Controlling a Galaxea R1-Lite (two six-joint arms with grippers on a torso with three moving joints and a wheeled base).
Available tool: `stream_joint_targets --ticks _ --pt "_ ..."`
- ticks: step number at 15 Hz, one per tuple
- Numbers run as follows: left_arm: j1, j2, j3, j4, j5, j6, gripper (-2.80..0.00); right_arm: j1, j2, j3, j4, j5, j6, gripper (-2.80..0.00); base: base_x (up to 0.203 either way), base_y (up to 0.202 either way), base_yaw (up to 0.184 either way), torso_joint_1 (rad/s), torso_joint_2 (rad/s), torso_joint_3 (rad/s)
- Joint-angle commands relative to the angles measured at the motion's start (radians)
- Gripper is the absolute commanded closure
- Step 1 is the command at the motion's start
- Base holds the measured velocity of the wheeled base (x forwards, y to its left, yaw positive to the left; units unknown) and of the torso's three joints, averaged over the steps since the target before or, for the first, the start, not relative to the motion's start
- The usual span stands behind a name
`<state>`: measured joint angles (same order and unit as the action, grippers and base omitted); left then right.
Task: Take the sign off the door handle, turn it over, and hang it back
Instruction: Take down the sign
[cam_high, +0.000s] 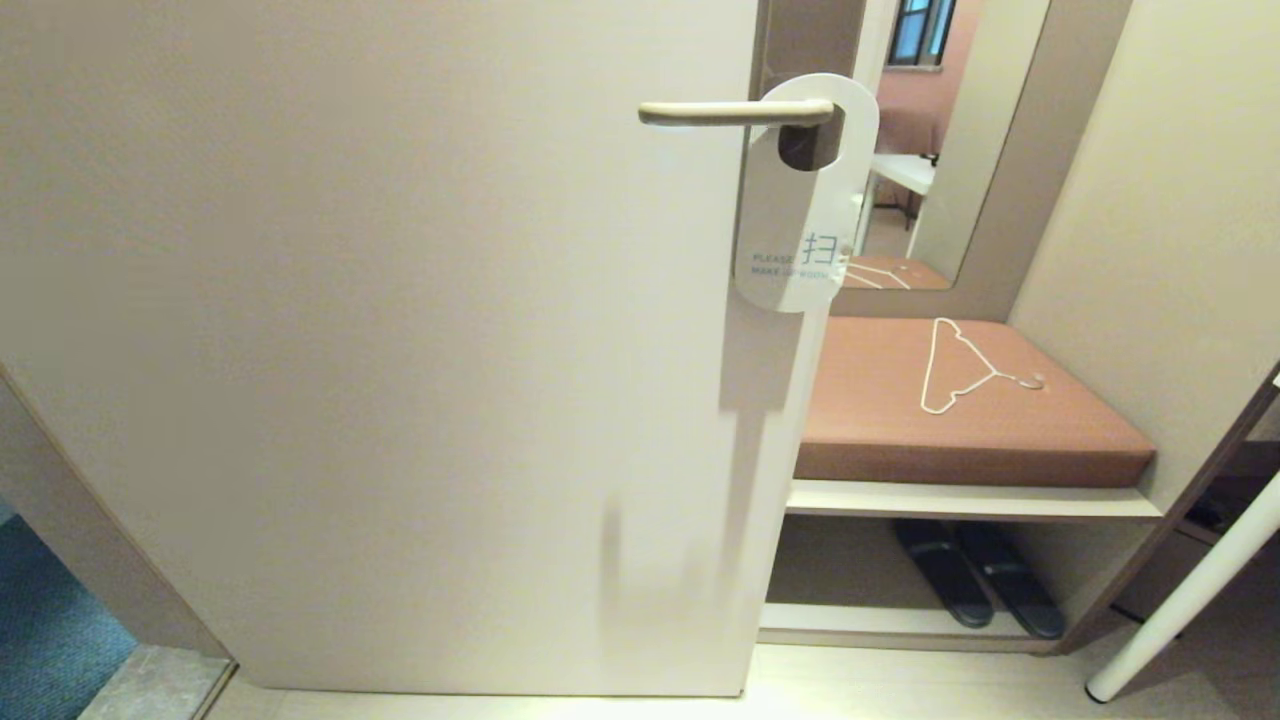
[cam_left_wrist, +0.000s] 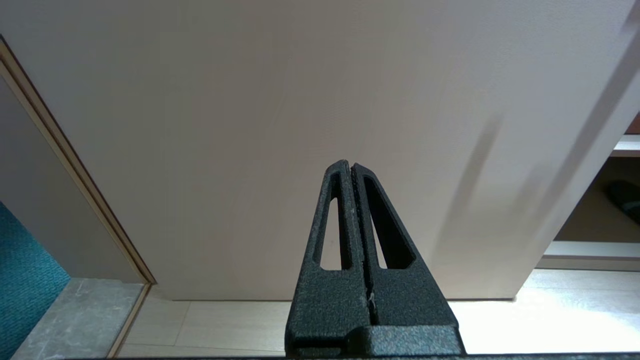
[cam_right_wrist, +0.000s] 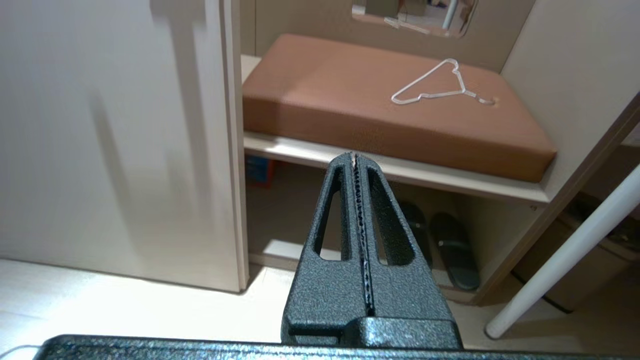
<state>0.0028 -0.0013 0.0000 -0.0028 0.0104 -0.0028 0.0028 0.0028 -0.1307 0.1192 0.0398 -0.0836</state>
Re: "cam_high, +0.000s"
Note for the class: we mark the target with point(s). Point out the white bench base board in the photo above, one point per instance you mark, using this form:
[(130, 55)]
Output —
[(900, 625)]

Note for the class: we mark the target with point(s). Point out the beige room door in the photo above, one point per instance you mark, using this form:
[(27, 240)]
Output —
[(400, 350)]

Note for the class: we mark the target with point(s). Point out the white table leg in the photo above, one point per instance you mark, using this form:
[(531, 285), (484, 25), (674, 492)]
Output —
[(1180, 605)]

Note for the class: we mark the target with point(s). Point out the brown bench seat cushion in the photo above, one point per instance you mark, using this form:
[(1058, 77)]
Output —
[(1000, 440)]

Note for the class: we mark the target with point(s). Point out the wall mirror brown frame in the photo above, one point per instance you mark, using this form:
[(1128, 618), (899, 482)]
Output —
[(960, 120)]

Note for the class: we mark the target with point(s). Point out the blue and white door hanger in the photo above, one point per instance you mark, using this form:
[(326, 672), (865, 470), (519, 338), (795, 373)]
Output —
[(790, 220)]

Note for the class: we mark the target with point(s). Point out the white bench seat board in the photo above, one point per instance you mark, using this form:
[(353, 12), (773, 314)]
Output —
[(950, 498)]

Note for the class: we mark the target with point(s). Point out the black slipper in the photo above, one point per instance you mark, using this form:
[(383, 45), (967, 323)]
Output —
[(1025, 600), (950, 585)]

